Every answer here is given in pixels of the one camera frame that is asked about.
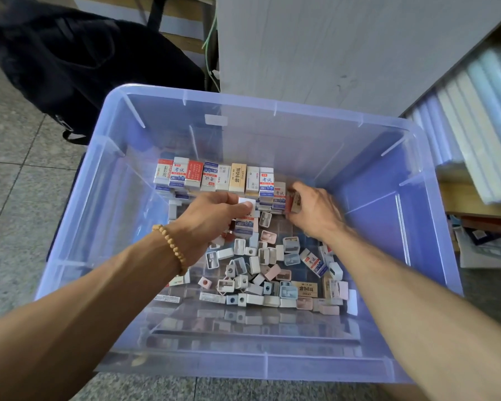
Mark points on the person's right hand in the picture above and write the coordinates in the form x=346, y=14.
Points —
x=316, y=211

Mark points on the person's left hand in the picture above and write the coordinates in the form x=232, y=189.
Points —
x=209, y=219

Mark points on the row of erasers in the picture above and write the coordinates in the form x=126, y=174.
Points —
x=217, y=178

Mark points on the pile of boxed erasers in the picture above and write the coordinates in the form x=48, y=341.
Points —
x=275, y=267

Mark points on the clear plastic storage bin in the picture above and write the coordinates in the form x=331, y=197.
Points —
x=401, y=213

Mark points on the person's left forearm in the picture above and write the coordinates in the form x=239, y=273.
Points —
x=67, y=330

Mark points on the person's right forearm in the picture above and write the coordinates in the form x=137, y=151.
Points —
x=426, y=321

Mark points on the cardboard box with papers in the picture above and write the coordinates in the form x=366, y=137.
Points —
x=150, y=16

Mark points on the white cabinet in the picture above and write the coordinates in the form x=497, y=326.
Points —
x=359, y=46

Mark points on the stack of white blue books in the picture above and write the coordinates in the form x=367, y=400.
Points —
x=476, y=129

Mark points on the black backpack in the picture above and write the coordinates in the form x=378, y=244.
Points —
x=83, y=62

